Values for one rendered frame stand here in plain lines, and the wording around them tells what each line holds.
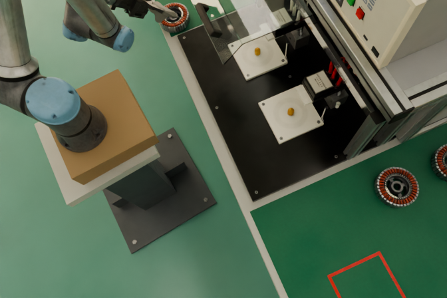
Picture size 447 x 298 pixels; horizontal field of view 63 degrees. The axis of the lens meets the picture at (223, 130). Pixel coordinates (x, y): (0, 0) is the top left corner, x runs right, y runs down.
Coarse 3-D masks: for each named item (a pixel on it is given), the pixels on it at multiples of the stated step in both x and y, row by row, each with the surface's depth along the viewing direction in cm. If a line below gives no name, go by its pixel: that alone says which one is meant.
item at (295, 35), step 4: (300, 28) 120; (304, 28) 120; (292, 32) 119; (296, 32) 119; (304, 32) 119; (308, 32) 119; (288, 36) 124; (292, 36) 120; (296, 36) 119; (300, 36) 119; (304, 36) 118; (308, 36) 119; (292, 40) 122; (296, 40) 118; (300, 40) 119; (304, 40) 120; (308, 40) 121; (292, 44) 123; (296, 44) 120; (300, 44) 121; (304, 44) 122; (296, 48) 123
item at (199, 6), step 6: (198, 6) 97; (204, 6) 98; (198, 12) 97; (204, 12) 96; (204, 18) 96; (204, 24) 96; (210, 24) 94; (210, 30) 94; (216, 30) 95; (210, 36) 94; (216, 36) 95
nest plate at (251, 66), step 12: (264, 36) 125; (240, 48) 124; (252, 48) 124; (264, 48) 123; (276, 48) 123; (240, 60) 122; (252, 60) 122; (264, 60) 121; (276, 60) 121; (252, 72) 120; (264, 72) 120
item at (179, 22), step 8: (168, 8) 133; (176, 8) 132; (184, 8) 132; (184, 16) 130; (160, 24) 131; (168, 24) 130; (176, 24) 129; (184, 24) 130; (168, 32) 132; (176, 32) 132
